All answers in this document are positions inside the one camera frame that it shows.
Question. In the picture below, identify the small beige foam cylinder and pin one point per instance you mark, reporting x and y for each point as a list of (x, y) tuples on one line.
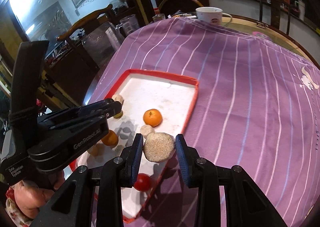
[(158, 147)]

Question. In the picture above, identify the beige foam piece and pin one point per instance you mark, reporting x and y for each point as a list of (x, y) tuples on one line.
[(118, 98)]

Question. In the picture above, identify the tall beige foam cylinder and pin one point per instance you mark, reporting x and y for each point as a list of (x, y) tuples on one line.
[(145, 130)]

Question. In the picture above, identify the red tomato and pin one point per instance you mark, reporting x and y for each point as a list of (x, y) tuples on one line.
[(143, 182)]

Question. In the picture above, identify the white jug on counter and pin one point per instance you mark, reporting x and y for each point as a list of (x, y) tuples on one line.
[(301, 8)]

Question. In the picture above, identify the green grape ball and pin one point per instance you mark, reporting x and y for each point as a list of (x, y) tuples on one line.
[(119, 115)]

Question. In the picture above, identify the small orange mandarin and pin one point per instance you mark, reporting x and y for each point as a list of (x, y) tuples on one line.
[(152, 117)]

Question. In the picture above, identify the red rimmed white tray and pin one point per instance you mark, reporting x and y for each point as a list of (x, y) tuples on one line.
[(173, 95)]

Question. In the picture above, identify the person left hand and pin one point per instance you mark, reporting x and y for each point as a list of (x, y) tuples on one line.
[(24, 201)]

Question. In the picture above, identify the large orange back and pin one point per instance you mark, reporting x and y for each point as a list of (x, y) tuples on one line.
[(111, 139)]

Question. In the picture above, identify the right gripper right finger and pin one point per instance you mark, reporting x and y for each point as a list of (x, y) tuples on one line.
[(187, 158)]

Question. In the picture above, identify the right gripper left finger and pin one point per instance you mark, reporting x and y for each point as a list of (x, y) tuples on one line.
[(129, 167)]

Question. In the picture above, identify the wooden chair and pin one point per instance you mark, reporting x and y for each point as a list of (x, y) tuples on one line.
[(83, 21)]

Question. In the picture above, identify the purple striped tablecloth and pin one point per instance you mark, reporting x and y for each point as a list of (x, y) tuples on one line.
[(257, 107)]

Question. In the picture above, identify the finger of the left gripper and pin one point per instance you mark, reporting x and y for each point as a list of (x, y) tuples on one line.
[(72, 125), (75, 115)]

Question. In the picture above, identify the white mug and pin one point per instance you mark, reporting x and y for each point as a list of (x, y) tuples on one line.
[(212, 15)]

